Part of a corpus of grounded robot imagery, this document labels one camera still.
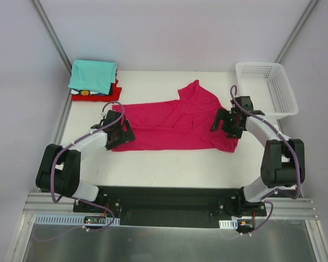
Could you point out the folded teal t shirt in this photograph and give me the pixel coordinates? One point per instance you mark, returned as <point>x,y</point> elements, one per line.
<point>94,76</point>

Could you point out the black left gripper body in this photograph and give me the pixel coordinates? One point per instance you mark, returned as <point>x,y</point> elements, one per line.
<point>119,134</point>

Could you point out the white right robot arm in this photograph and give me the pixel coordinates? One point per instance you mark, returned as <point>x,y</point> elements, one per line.
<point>282,166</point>

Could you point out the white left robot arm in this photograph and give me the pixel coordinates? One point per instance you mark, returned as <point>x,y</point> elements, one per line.
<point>60,168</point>

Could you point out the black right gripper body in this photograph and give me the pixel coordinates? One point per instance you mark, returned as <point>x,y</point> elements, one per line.
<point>227,123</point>

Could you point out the white plastic basket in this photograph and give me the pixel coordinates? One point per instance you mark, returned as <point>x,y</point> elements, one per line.
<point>268,87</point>

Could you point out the crimson pink t shirt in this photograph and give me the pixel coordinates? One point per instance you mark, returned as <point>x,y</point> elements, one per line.
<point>181,124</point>

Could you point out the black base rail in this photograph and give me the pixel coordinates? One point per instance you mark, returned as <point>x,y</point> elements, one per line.
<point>171,207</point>

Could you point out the folded dark printed t shirt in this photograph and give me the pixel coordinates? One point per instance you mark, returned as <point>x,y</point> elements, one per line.
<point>87,94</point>

